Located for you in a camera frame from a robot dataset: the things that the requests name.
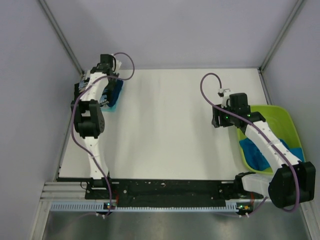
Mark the folded navy printed t-shirt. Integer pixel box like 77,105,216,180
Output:
106,80,124,108

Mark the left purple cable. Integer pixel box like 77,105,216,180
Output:
70,52,136,218

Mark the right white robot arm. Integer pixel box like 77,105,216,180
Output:
211,89,316,209

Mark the folded turquoise t-shirt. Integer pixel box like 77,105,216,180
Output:
101,100,119,113

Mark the black t-shirt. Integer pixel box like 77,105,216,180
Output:
73,79,111,107

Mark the aluminium frame rail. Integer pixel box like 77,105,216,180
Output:
39,181,313,201

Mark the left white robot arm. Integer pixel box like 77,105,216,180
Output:
73,54,123,180

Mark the grey slotted cable duct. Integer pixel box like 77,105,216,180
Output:
50,201,252,211

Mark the green plastic basin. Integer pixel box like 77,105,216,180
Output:
236,105,302,175

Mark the aluminium corner post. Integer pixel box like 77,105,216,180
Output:
36,0,84,76
258,0,307,73

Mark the blue crumpled t-shirt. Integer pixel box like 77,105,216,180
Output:
239,138,305,171

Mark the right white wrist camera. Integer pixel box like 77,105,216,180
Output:
218,88,232,108

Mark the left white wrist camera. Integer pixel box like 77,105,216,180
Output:
112,54,122,73

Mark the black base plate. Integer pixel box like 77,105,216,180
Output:
84,178,265,208

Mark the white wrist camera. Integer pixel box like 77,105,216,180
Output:
112,54,122,73
218,88,232,108

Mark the left aluminium corner post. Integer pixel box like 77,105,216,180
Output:
36,0,84,76

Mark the right aluminium corner post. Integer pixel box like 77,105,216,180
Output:
258,0,307,73

